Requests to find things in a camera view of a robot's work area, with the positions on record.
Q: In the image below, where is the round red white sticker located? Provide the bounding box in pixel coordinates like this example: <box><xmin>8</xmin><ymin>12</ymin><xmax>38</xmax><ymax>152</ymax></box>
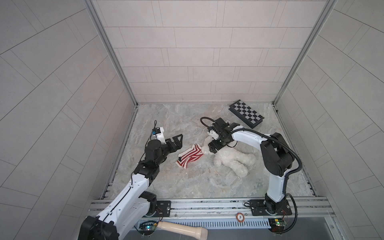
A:
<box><xmin>236</xmin><ymin>213</ymin><xmax>245</xmax><ymax>223</ymax></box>

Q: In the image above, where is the right green circuit board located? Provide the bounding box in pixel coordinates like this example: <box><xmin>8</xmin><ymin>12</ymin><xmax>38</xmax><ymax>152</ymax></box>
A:
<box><xmin>268</xmin><ymin>219</ymin><xmax>287</xmax><ymax>233</ymax></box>

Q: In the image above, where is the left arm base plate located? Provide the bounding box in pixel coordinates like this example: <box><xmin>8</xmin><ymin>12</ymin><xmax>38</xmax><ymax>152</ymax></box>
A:
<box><xmin>144</xmin><ymin>201</ymin><xmax>172</xmax><ymax>218</ymax></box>

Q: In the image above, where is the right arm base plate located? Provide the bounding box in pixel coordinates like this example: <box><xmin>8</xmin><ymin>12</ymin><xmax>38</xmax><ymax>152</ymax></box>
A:
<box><xmin>244</xmin><ymin>198</ymin><xmax>293</xmax><ymax>216</ymax></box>

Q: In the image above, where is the left green circuit board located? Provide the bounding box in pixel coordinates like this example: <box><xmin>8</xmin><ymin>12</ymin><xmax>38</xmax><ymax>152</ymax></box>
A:
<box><xmin>139</xmin><ymin>221</ymin><xmax>158</xmax><ymax>236</ymax></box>

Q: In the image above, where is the black white checkerboard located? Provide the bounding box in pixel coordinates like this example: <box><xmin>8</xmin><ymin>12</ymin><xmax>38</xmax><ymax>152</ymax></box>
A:
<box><xmin>229</xmin><ymin>100</ymin><xmax>264</xmax><ymax>129</ymax></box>

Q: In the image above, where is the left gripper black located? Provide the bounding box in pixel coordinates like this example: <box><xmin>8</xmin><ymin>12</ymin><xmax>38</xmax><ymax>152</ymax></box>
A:
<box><xmin>152</xmin><ymin>134</ymin><xmax>183</xmax><ymax>168</ymax></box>

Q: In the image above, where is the red white striped sweater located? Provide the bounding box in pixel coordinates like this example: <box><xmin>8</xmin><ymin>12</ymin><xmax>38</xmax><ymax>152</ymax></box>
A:
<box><xmin>176</xmin><ymin>144</ymin><xmax>204</xmax><ymax>169</ymax></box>

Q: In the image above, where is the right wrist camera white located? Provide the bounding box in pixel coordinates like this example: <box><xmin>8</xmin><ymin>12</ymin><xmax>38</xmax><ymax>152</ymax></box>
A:
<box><xmin>209</xmin><ymin>130</ymin><xmax>219</xmax><ymax>140</ymax></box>

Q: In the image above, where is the white teddy bear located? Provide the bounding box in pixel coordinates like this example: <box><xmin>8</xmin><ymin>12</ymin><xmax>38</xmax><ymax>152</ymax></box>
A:
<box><xmin>202</xmin><ymin>137</ymin><xmax>256</xmax><ymax>178</ymax></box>

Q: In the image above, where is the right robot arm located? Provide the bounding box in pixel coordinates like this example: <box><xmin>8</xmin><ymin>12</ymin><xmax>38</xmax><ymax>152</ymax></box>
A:
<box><xmin>205</xmin><ymin>118</ymin><xmax>303</xmax><ymax>215</ymax></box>

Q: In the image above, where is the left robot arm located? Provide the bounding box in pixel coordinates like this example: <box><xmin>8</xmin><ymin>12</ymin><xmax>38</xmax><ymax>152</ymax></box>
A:
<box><xmin>78</xmin><ymin>134</ymin><xmax>183</xmax><ymax>240</ymax></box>

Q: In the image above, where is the green circuit board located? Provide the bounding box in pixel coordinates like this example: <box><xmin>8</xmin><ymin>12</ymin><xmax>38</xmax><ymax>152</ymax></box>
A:
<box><xmin>268</xmin><ymin>219</ymin><xmax>287</xmax><ymax>233</ymax></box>
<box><xmin>139</xmin><ymin>221</ymin><xmax>158</xmax><ymax>236</ymax></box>

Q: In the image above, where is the aluminium front rail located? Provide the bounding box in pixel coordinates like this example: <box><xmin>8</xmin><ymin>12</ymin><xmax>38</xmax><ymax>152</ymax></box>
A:
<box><xmin>89</xmin><ymin>197</ymin><xmax>335</xmax><ymax>230</ymax></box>

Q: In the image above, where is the beige wooden handle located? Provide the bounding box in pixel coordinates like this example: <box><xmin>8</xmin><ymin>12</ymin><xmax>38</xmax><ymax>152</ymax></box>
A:
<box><xmin>157</xmin><ymin>221</ymin><xmax>208</xmax><ymax>240</ymax></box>

